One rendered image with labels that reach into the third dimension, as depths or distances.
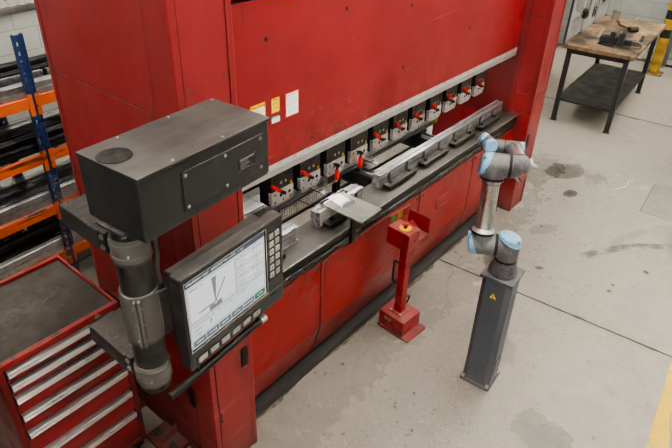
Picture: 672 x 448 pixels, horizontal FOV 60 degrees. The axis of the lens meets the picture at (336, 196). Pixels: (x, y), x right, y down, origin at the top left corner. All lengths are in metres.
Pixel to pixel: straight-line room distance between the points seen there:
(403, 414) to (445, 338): 0.67
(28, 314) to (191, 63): 1.31
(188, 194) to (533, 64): 3.55
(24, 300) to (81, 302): 0.24
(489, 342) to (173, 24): 2.36
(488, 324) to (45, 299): 2.18
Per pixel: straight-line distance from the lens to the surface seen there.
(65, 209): 1.90
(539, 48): 4.70
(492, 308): 3.23
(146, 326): 1.85
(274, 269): 2.02
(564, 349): 4.02
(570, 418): 3.64
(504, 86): 4.87
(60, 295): 2.75
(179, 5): 1.87
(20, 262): 4.07
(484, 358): 3.47
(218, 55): 2.00
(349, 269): 3.36
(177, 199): 1.59
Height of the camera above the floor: 2.64
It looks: 31 degrees down
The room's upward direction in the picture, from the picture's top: 2 degrees clockwise
